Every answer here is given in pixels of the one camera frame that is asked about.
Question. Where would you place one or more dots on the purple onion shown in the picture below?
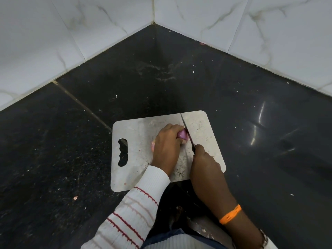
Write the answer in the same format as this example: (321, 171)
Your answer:
(153, 147)
(182, 134)

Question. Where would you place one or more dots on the person's left forearm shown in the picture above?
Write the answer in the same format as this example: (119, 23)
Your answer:
(135, 212)

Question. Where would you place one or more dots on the blue denim trousers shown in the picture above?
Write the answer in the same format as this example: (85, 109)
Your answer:
(166, 233)

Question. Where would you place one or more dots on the person's left hand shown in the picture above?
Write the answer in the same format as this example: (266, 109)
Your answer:
(166, 150)

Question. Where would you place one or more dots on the white red striped sweater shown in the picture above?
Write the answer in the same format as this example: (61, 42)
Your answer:
(181, 243)

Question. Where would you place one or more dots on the person's right hand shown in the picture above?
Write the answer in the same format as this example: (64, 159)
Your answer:
(207, 176)

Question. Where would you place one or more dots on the orange thread wristband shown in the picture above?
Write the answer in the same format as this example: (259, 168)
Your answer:
(230, 215)

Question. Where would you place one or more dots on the steel cutting board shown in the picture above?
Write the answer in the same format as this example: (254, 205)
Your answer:
(135, 132)

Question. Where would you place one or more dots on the person's right forearm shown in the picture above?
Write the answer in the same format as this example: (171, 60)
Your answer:
(246, 230)

